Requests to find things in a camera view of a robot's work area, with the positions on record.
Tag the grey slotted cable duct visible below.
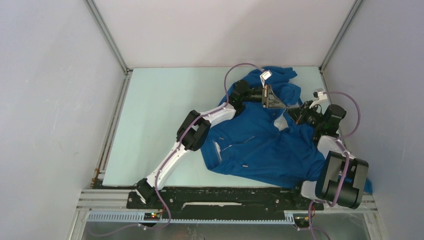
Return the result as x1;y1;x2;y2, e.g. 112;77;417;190
86;211;295;225

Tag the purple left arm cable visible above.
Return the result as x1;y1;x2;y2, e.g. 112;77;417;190
86;62;266;237

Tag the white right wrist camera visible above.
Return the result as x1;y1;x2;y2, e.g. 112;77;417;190
312;88;328;101

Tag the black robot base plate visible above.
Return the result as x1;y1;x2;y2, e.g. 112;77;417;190
126;187;311;220

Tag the blue zip-up jacket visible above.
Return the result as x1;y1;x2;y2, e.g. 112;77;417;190
200;65;373;195

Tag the aluminium corner frame post left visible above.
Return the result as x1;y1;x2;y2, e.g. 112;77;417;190
84;0;130;75

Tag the aluminium corner frame post right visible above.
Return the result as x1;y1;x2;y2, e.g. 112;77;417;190
319;0;365;74

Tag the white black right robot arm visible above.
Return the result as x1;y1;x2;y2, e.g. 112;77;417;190
288;100;369;209

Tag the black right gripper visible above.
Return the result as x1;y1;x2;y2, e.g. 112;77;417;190
285;100;324;129

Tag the aluminium corner frame post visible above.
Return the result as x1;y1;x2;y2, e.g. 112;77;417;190
319;0;365;74
84;0;130;75

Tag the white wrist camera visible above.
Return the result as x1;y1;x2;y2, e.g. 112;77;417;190
312;88;328;101
259;70;272;82

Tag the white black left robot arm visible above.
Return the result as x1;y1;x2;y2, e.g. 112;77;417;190
135;80;288;208

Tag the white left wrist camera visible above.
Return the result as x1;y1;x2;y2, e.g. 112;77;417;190
259;70;272;82

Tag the aluminium front frame rail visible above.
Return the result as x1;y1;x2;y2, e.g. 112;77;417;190
68;187;383;240

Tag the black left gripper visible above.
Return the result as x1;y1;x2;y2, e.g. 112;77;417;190
241;84;286;109

